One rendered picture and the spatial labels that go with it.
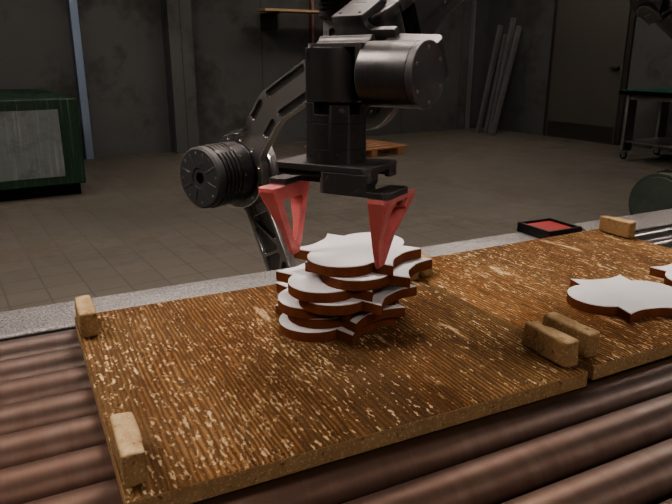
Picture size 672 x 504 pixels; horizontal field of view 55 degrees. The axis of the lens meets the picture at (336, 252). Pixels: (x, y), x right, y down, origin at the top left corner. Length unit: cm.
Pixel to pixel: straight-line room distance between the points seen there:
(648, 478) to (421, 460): 17
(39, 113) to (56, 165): 46
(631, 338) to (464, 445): 25
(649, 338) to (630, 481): 23
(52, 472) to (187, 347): 19
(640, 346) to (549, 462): 21
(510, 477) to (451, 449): 5
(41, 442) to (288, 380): 21
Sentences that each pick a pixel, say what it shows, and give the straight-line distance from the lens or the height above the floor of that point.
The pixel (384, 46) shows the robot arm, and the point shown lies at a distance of 57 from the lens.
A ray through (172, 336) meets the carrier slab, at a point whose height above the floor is 94.
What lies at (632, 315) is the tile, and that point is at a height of 94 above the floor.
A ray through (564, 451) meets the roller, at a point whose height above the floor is 92.
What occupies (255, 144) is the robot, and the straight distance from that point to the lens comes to 188.
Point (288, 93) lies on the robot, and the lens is 178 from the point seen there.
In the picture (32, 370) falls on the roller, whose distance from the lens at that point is 72.
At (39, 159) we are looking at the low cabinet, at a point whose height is 34.
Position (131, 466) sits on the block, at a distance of 47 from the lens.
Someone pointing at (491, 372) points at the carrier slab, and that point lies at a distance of 62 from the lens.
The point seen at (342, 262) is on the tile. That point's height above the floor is 102.
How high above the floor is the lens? 121
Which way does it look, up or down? 17 degrees down
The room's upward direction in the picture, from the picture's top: straight up
